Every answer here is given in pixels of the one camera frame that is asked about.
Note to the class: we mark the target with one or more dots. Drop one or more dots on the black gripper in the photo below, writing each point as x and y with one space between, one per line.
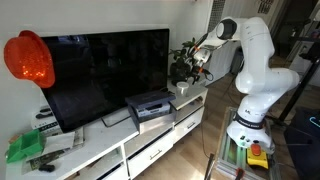
199 67

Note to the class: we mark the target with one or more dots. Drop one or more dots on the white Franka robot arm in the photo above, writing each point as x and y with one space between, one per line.
263 76

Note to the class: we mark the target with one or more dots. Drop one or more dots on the clear round plastic container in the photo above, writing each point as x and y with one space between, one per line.
182 91

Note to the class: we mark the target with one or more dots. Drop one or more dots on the green plant in glass bowl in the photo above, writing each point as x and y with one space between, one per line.
178 71

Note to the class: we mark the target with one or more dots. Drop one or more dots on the open dark blue box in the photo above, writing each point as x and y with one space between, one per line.
151 106

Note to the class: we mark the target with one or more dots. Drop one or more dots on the black flat screen television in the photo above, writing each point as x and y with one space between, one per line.
106 73

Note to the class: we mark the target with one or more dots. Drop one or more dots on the black tripod stand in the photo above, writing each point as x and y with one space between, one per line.
300 86

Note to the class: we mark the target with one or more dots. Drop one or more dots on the yellow emergency stop box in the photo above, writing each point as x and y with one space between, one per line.
257 158

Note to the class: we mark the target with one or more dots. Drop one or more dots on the white television stand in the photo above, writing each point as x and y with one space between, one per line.
100 140

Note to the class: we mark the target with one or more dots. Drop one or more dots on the black computer case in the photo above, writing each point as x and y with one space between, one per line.
303 143

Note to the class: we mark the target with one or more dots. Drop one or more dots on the white paper sheet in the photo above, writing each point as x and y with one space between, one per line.
59 141

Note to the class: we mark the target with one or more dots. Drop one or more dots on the white electronic device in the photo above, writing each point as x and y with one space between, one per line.
46 125

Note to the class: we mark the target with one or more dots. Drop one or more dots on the black remote control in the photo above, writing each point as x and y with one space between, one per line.
46 168

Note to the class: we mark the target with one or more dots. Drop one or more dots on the printed magazine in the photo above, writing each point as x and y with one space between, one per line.
36 162

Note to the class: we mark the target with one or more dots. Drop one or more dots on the green plastic box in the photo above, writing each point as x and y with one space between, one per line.
25 145

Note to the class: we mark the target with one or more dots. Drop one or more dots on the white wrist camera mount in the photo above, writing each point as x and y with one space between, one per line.
204 56

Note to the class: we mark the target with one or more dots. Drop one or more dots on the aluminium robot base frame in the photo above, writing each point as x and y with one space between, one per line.
230 150

